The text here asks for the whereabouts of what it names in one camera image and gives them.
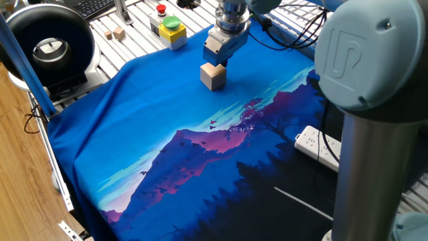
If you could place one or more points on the aluminium upright post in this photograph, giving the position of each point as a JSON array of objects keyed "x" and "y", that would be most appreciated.
[{"x": 122, "y": 11}]

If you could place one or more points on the blue slanted post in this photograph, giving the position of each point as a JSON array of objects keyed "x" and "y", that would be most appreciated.
[{"x": 30, "y": 77}]

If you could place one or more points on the small wooden cube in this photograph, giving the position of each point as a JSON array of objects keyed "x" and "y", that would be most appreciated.
[{"x": 119, "y": 33}]

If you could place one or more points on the black keyboard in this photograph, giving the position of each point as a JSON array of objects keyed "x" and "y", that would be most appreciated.
[{"x": 90, "y": 7}]

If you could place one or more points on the silver UR5 robot arm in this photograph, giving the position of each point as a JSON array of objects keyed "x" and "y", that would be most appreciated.
[{"x": 368, "y": 67}]

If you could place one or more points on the yellow box green button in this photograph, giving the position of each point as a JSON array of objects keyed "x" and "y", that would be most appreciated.
[{"x": 172, "y": 35}]

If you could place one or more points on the tiny wooden cube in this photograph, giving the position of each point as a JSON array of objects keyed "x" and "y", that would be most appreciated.
[{"x": 108, "y": 35}]

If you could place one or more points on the aluminium frame rail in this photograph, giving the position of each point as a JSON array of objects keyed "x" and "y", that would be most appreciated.
[{"x": 284, "y": 28}]

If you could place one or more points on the silver grey gripper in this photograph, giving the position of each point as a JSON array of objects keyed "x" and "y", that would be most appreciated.
[{"x": 224, "y": 47}]

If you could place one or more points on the light wooden cube block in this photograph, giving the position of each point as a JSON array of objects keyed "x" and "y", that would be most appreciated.
[{"x": 214, "y": 78}]

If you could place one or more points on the white power strip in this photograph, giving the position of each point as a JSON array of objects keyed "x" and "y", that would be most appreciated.
[{"x": 314, "y": 144}]

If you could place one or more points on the white metal bracket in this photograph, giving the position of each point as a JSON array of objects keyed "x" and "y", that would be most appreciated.
[{"x": 68, "y": 231}]

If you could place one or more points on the mountain landscape print cloth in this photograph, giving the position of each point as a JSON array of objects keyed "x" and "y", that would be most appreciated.
[{"x": 150, "y": 117}]

